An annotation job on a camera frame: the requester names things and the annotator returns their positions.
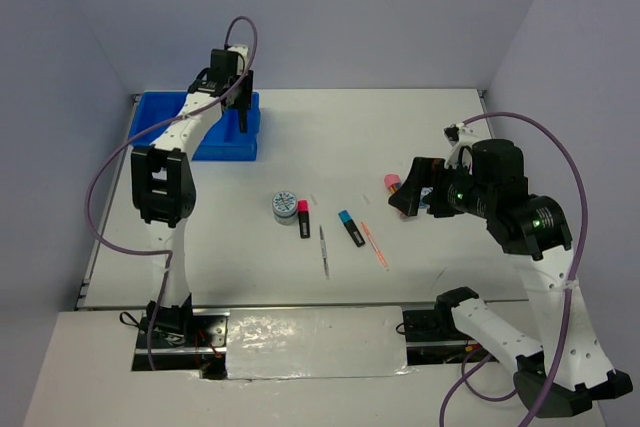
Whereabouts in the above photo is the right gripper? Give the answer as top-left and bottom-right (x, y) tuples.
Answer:
(387, 154), (494, 216)

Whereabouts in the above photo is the blue cap highlighter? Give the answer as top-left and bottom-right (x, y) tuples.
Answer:
(338, 210), (366, 247)

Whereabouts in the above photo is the pink cap highlighter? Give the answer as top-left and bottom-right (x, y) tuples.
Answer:
(297, 199), (311, 239)

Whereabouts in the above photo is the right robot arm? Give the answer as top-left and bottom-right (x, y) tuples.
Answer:
(388, 139), (633, 418)

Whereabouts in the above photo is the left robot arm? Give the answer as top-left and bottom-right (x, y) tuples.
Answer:
(131, 44), (253, 346)

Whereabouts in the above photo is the blue compartment bin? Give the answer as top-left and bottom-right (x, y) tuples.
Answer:
(129, 91), (261, 162)

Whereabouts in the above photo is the pink cap clear tube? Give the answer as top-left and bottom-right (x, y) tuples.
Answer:
(384, 174), (402, 194)

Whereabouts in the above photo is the orange pen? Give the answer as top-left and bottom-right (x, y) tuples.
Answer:
(360, 221), (390, 272)

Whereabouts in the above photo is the blue white round tub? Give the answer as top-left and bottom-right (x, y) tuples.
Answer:
(271, 190), (298, 225)

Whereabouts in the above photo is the blue ink pen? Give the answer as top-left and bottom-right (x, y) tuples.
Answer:
(319, 225), (330, 280)

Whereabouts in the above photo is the silver foil panel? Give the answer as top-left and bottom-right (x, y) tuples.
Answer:
(226, 306), (409, 380)

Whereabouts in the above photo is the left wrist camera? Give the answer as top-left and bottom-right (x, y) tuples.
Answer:
(227, 44), (250, 72)

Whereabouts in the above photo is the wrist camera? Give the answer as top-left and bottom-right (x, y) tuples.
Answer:
(227, 44), (250, 72)
(444, 123), (482, 169)

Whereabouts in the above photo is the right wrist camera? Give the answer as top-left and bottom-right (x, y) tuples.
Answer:
(444, 123), (482, 169)

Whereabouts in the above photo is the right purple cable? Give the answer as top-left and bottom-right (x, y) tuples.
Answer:
(438, 112), (588, 427)

